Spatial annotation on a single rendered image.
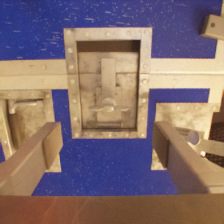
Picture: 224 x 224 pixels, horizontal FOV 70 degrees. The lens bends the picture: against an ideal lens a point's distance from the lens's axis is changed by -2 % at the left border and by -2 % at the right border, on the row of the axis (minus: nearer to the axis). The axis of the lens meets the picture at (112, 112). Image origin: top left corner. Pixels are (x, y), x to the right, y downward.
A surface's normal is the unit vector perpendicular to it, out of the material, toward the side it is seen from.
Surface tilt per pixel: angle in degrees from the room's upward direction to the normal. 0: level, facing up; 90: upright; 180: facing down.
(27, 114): 90
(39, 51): 90
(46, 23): 90
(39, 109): 90
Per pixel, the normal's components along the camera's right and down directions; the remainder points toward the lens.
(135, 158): 0.00, 0.29
